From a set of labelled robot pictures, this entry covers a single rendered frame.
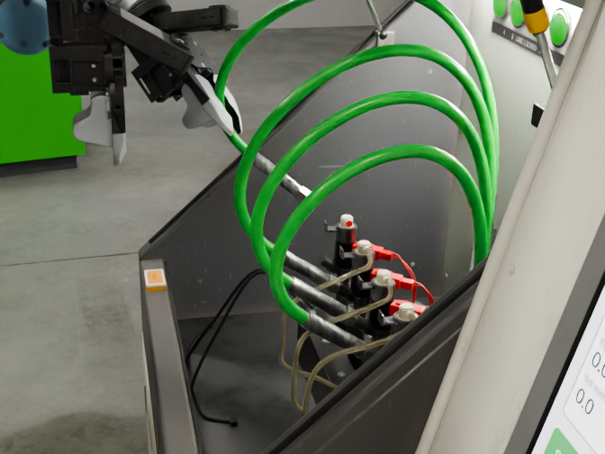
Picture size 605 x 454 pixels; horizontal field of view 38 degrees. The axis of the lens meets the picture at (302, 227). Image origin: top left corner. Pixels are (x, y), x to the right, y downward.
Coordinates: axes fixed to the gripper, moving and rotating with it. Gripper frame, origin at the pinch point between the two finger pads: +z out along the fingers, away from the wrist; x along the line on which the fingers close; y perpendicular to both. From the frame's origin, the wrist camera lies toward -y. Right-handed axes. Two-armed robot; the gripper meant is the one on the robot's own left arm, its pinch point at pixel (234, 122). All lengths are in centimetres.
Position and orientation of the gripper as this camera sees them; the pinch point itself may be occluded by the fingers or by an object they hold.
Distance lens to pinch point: 121.3
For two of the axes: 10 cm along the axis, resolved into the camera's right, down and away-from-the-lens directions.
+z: 5.6, 8.3, -0.8
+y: -7.4, 5.4, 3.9
